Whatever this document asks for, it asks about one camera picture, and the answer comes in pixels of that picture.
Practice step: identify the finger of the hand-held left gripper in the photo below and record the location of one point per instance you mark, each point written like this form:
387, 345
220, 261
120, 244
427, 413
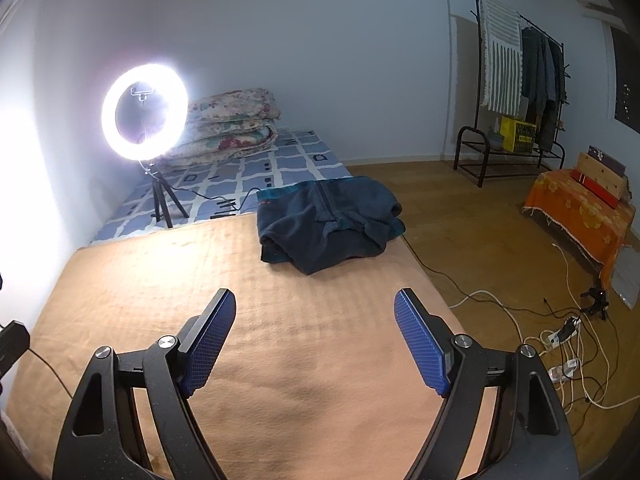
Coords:
12, 347

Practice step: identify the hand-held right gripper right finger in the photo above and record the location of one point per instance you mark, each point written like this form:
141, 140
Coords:
422, 345

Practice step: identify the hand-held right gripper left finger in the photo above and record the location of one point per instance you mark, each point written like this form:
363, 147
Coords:
210, 340

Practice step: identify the teal plaid fleece shirt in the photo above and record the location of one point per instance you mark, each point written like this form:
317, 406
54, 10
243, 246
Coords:
320, 225

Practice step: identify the black metal clothes rack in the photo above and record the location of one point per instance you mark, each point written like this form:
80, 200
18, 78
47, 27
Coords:
472, 129

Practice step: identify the tan blanket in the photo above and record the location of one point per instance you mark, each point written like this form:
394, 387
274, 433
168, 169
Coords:
300, 360

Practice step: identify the white power strip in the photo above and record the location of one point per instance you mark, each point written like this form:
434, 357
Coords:
552, 337

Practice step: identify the small white power adapter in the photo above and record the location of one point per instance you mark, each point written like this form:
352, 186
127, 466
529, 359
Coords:
562, 371

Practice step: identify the black tripod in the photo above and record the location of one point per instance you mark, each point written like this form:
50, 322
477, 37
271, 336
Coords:
162, 195

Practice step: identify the small black clamp stand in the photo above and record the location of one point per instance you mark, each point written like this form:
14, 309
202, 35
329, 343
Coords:
595, 305

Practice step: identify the blue patterned bed sheet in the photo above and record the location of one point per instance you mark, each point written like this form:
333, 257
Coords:
295, 155

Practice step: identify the orange floral cloth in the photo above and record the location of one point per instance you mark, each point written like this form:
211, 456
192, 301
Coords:
575, 205

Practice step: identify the grey plastic bag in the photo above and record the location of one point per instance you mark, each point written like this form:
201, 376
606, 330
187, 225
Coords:
627, 280

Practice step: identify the stack of floral quilts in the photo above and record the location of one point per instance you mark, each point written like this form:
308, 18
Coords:
230, 125

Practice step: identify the small teal container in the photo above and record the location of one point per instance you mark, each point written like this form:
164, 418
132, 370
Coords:
495, 140

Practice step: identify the yellow crate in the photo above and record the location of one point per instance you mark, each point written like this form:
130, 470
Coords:
517, 135

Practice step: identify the red box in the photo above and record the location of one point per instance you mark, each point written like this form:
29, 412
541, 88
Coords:
600, 190

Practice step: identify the wooden box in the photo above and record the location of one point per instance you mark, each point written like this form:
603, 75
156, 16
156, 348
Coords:
585, 162

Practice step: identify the phone clamp holder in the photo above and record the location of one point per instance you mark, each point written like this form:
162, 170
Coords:
141, 91

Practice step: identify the dark flat box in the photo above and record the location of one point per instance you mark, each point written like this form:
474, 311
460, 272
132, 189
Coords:
607, 160

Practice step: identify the grey teal hanging jacket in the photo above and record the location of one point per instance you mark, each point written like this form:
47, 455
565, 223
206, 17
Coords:
532, 70

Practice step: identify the white striped hanging cloth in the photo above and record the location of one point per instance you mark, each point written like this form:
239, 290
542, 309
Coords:
500, 50

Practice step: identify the window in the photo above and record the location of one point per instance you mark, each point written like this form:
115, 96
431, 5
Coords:
627, 85

